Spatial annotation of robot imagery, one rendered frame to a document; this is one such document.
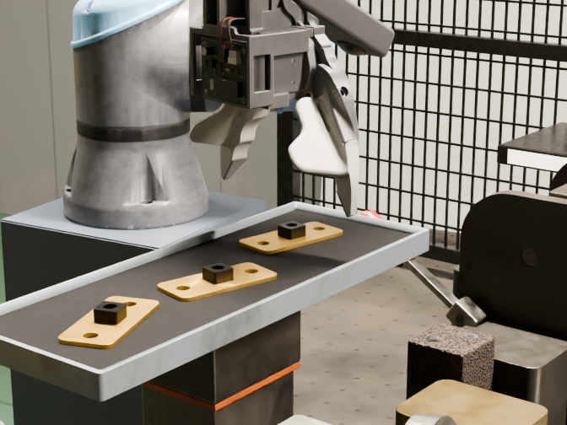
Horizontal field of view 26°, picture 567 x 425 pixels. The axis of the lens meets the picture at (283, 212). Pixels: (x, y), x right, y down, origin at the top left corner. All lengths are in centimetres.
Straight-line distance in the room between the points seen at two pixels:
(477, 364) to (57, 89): 417
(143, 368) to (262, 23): 29
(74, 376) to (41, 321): 9
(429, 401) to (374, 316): 122
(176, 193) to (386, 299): 101
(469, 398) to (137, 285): 25
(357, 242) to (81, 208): 36
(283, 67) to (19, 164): 436
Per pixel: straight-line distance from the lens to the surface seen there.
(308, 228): 100
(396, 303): 218
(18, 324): 83
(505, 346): 100
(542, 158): 189
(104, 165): 123
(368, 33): 98
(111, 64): 121
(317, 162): 89
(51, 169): 513
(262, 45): 88
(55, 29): 499
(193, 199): 125
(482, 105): 369
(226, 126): 99
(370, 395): 182
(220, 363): 86
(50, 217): 128
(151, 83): 121
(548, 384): 99
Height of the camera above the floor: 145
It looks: 16 degrees down
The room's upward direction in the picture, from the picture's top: straight up
